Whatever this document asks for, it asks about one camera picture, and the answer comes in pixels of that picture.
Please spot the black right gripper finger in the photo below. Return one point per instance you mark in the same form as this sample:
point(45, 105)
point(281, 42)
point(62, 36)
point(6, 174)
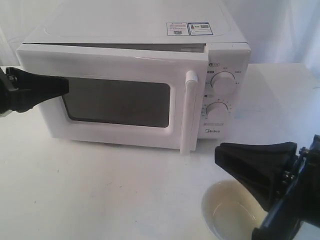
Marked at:
point(264, 170)

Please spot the blue label sticker right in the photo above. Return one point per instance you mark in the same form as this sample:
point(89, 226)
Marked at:
point(199, 29)

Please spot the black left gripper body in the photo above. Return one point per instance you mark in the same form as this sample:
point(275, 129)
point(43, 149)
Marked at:
point(15, 92)

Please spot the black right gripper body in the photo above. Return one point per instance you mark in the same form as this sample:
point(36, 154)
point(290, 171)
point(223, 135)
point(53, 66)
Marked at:
point(300, 203)

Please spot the upper white control knob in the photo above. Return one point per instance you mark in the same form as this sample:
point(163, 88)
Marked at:
point(223, 83)

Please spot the cream ceramic bowl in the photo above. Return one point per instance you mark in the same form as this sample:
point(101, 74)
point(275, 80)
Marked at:
point(230, 212)

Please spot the white control knob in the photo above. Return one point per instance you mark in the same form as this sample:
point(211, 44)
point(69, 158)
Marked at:
point(223, 83)
point(217, 112)

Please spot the lower white control knob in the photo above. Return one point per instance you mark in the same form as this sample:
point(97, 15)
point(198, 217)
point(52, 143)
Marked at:
point(217, 112)

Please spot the white microwave oven body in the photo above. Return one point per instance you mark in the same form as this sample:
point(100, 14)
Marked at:
point(142, 25)

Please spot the white microwave door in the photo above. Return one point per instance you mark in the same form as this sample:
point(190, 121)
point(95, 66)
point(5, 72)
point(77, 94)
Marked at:
point(136, 97)

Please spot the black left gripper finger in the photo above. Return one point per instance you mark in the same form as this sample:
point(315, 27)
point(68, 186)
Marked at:
point(45, 87)

